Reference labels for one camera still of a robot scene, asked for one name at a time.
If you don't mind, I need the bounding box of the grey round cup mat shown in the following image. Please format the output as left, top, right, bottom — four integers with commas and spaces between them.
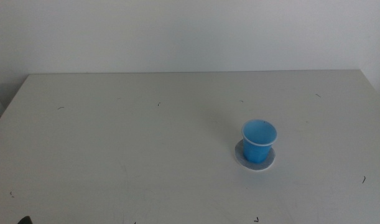
234, 138, 276, 172

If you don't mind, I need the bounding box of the blue plastic cup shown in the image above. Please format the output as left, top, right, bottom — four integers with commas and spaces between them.
241, 119, 278, 165

